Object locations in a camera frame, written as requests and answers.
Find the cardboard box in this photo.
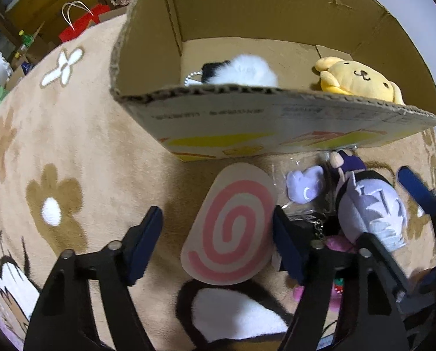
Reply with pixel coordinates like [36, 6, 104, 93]
[109, 0, 436, 164]

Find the beige flower-printed blanket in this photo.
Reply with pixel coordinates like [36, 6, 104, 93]
[0, 10, 436, 351]

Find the black keychain tag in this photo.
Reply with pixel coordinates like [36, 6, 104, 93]
[284, 208, 336, 244]

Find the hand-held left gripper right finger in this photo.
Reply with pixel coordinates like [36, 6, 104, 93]
[272, 206, 410, 351]

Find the white and black plush toy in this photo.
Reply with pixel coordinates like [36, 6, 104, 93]
[184, 54, 279, 88]

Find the silver-haired doll plush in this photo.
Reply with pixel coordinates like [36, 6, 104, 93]
[329, 149, 411, 252]

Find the pink spiral fish cake plush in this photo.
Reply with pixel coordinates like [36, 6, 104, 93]
[180, 163, 277, 286]

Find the wooden cabinet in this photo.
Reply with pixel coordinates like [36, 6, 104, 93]
[0, 0, 117, 61]

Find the pink plush toy with strawberry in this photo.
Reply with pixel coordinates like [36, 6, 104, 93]
[291, 235, 354, 312]

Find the green-capped bottle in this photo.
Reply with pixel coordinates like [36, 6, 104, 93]
[16, 29, 36, 60]

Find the yellow dog plush toy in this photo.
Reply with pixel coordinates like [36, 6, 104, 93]
[312, 56, 406, 105]

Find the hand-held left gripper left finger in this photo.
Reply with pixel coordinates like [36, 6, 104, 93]
[23, 206, 164, 351]

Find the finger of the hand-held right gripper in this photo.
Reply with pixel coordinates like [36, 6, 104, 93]
[396, 166, 436, 224]
[356, 232, 411, 301]

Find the red paper bag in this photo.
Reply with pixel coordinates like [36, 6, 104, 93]
[58, 1, 111, 43]

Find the small purple plush in bag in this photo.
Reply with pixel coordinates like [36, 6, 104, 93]
[273, 159, 328, 214]

